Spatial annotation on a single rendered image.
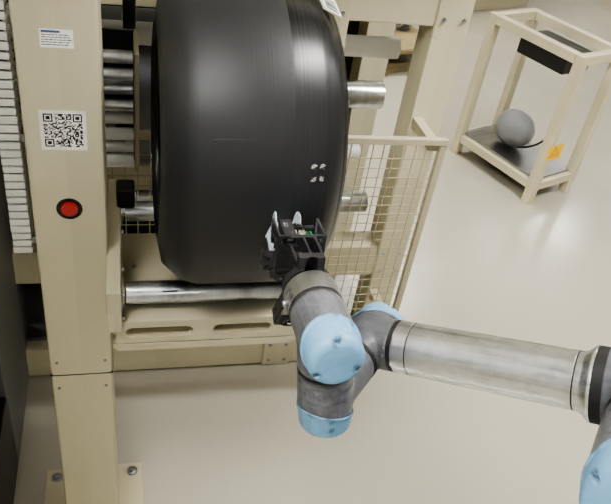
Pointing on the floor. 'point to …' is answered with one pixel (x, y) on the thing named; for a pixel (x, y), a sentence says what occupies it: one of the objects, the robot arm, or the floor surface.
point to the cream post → (72, 237)
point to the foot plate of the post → (133, 493)
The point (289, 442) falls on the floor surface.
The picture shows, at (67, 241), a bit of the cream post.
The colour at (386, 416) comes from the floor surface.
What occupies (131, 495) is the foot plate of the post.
